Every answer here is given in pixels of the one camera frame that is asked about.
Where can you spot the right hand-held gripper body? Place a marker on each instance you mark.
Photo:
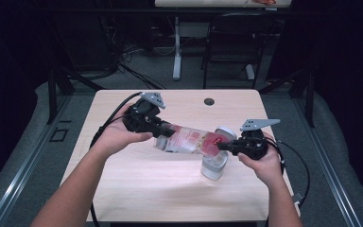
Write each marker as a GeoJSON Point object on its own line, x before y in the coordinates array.
{"type": "Point", "coordinates": [252, 146]}

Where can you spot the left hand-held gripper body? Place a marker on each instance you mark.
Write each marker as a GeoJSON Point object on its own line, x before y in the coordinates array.
{"type": "Point", "coordinates": [140, 119]}

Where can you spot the clear red spouted pouch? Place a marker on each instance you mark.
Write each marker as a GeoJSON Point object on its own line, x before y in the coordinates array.
{"type": "Point", "coordinates": [186, 140]}

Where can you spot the white measuring cup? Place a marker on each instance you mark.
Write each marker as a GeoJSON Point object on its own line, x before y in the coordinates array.
{"type": "Point", "coordinates": [214, 167]}

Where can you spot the person's right hand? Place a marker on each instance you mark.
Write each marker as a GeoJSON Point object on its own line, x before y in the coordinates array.
{"type": "Point", "coordinates": [269, 167]}

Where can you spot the person's left hand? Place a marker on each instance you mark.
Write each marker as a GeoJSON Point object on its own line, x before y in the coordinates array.
{"type": "Point", "coordinates": [115, 137]}

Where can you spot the white desk foot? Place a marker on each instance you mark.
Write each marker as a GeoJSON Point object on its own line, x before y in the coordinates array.
{"type": "Point", "coordinates": [250, 72]}

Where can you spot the black metal stand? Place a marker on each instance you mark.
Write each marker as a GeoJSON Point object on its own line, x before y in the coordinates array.
{"type": "Point", "coordinates": [52, 94]}
{"type": "Point", "coordinates": [310, 101]}

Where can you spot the white desk leg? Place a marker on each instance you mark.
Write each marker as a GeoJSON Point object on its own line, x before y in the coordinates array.
{"type": "Point", "coordinates": [177, 53]}

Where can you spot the black folding chair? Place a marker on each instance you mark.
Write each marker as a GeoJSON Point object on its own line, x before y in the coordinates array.
{"type": "Point", "coordinates": [236, 41]}

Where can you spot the pale background desk top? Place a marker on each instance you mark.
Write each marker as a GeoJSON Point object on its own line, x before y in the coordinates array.
{"type": "Point", "coordinates": [201, 3]}

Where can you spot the red thing on background desk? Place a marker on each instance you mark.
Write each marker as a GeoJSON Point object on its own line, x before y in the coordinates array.
{"type": "Point", "coordinates": [264, 2]}

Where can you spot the aluminium floor rail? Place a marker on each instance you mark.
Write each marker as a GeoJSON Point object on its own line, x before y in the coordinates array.
{"type": "Point", "coordinates": [331, 176]}
{"type": "Point", "coordinates": [22, 170]}

